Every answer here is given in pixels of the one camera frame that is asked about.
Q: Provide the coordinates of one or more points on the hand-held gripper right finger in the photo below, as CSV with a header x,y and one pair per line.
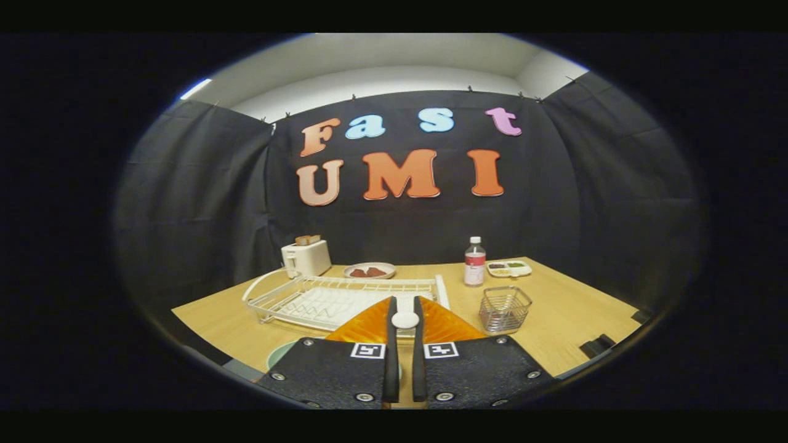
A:
x,y
419,369

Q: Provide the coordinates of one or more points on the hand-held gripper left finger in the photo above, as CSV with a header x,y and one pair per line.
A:
x,y
391,369

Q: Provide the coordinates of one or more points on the pale green plate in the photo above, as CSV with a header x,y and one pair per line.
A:
x,y
280,355

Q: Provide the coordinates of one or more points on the small plate with rim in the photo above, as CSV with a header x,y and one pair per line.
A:
x,y
369,264

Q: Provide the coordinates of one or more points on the red food pieces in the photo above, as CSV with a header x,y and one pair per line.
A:
x,y
367,272

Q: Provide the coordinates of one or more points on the clear bottle with red label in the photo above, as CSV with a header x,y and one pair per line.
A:
x,y
474,264

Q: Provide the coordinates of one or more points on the white divided food tray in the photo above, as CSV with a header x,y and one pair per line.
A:
x,y
508,269

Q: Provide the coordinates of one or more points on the white toaster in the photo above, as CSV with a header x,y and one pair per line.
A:
x,y
308,259

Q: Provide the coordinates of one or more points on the brown toast slice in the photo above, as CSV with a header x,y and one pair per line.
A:
x,y
307,240

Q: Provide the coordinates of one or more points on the black backdrop cloth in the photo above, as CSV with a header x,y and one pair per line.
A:
x,y
554,215

